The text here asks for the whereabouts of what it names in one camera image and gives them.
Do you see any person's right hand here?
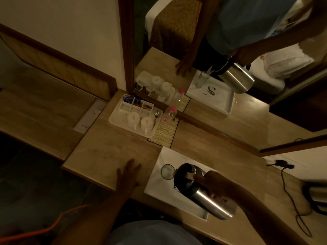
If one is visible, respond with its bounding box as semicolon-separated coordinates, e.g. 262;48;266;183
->
193;171;231;200

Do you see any person's left hand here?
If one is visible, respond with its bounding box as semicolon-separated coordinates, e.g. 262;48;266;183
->
117;159;142;194

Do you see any stainless steel electric kettle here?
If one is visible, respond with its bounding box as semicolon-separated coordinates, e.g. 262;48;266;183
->
173;163;238;221

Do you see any person's right forearm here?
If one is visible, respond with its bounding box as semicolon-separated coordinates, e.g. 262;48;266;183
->
223;181;311;245

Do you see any person's left forearm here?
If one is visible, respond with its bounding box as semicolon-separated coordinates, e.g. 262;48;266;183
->
58;187;134;245

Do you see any clear drinking glass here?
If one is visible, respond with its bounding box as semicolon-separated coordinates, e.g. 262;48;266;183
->
161;164;177;181

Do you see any white rectangular tray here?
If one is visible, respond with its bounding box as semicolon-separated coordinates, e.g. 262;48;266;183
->
144;146;219;222

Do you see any white ceramic cup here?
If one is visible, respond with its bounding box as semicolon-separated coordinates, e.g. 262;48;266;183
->
140;116;154;136
127;112;141;131

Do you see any printed information card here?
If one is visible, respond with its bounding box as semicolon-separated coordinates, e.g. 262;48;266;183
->
148;117;181;147

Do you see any white compartment condiment tray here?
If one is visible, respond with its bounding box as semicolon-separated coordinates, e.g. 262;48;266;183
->
108;95;163;137

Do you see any clear bottle with pink cap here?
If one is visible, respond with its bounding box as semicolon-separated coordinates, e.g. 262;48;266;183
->
163;105;178;123

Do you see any person's grey shirt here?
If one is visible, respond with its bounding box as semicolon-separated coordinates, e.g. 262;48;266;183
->
108;220;205;245

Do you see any black power plug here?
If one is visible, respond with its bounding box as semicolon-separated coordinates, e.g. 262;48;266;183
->
266;160;295;170

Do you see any black kettle base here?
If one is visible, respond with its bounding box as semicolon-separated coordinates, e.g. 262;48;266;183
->
302;181;327;215

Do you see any white wall switch plate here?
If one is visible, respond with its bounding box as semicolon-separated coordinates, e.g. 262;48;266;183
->
73;99;107;133

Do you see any wood framed wall mirror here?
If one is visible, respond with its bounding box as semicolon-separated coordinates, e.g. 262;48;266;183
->
118;0;327;158

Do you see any black power cable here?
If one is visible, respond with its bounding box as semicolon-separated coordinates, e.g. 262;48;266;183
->
281;167;314;238

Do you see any white wall socket plate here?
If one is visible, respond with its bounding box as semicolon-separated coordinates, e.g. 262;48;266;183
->
263;153;308;169

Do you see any orange cable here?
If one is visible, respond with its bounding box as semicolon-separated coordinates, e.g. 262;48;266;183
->
0;205;90;243

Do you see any wood framed wall panel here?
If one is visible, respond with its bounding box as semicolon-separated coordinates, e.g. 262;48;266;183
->
0;23;118;102

